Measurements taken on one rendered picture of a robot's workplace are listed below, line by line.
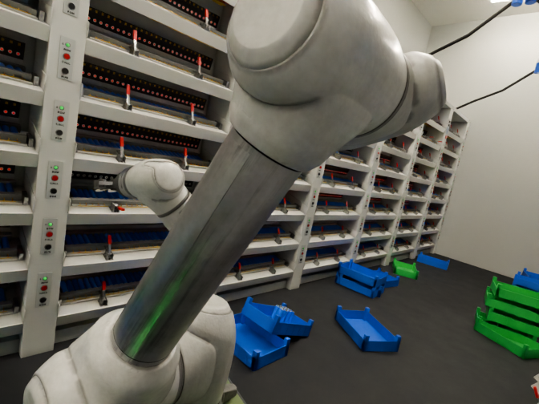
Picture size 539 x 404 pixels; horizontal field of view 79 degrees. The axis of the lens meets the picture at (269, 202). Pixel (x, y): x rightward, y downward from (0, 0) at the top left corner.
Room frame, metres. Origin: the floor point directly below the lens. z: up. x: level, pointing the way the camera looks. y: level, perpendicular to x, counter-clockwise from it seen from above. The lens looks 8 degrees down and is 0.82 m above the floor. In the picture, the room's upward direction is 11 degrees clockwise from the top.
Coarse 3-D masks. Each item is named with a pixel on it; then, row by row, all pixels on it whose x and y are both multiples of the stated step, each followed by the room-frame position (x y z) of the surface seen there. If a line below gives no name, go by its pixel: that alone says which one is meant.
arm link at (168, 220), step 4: (188, 196) 0.82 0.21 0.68; (184, 204) 0.80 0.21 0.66; (180, 208) 0.79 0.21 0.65; (172, 212) 0.79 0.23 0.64; (176, 212) 0.79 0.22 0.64; (180, 212) 0.79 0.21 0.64; (164, 216) 0.79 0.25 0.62; (168, 216) 0.79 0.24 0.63; (172, 216) 0.79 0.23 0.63; (176, 216) 0.79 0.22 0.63; (164, 220) 0.80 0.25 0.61; (168, 220) 0.79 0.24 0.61; (172, 220) 0.79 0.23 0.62; (164, 224) 0.81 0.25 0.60; (168, 224) 0.80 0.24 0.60; (172, 224) 0.80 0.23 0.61; (168, 228) 0.81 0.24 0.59
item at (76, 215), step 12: (72, 180) 1.21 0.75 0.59; (84, 180) 1.24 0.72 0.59; (72, 216) 1.07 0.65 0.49; (84, 216) 1.10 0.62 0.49; (96, 216) 1.13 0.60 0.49; (108, 216) 1.16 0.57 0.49; (120, 216) 1.19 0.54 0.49; (132, 216) 1.22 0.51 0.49; (144, 216) 1.26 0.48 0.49; (156, 216) 1.29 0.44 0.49
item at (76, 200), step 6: (72, 198) 1.11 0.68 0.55; (78, 198) 1.13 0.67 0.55; (84, 198) 1.14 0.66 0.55; (90, 198) 1.16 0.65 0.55; (96, 198) 1.18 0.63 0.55; (102, 198) 1.19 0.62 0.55; (108, 204) 1.20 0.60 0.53; (120, 204) 1.23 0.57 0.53; (126, 204) 1.24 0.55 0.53; (132, 204) 1.26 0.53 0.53; (138, 204) 1.28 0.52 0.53; (144, 204) 1.30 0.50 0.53
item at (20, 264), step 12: (0, 228) 1.07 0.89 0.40; (0, 240) 1.04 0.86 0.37; (12, 240) 1.08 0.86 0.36; (24, 240) 1.04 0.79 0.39; (0, 252) 0.99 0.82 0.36; (12, 252) 1.01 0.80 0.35; (24, 252) 1.03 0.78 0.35; (0, 264) 0.97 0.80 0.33; (12, 264) 0.99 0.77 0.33; (24, 264) 1.00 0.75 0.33; (0, 276) 0.94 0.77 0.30; (12, 276) 0.96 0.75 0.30; (24, 276) 0.99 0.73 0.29
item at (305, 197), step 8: (320, 176) 2.06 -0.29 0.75; (312, 184) 2.01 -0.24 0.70; (320, 184) 2.07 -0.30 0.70; (288, 192) 2.13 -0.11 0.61; (296, 192) 2.08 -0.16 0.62; (304, 192) 2.04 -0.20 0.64; (312, 192) 2.02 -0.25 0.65; (304, 200) 2.03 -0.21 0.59; (312, 208) 2.05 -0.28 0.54; (312, 216) 2.06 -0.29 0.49; (280, 224) 2.14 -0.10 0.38; (288, 224) 2.09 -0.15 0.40; (296, 224) 2.04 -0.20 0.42; (304, 224) 2.01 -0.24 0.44; (304, 232) 2.03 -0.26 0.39; (304, 240) 2.04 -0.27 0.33; (288, 256) 2.05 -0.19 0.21; (296, 256) 2.01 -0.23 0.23; (304, 256) 2.06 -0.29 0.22; (296, 264) 2.01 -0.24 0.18; (296, 272) 2.03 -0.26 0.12; (288, 280) 2.03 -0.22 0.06; (296, 280) 2.04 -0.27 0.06; (288, 288) 2.02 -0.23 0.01; (296, 288) 2.05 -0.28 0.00
